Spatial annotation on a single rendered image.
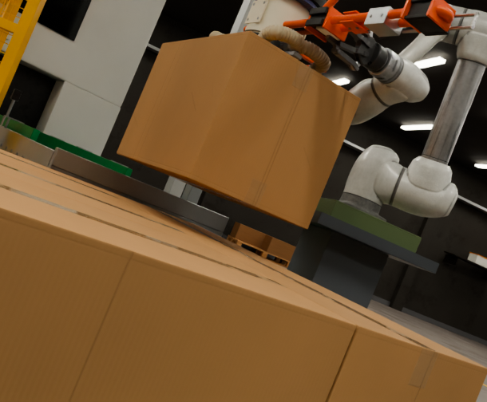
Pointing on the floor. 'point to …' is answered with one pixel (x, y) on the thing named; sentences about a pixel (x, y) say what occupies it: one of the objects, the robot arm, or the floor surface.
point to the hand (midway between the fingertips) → (330, 25)
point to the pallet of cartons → (262, 244)
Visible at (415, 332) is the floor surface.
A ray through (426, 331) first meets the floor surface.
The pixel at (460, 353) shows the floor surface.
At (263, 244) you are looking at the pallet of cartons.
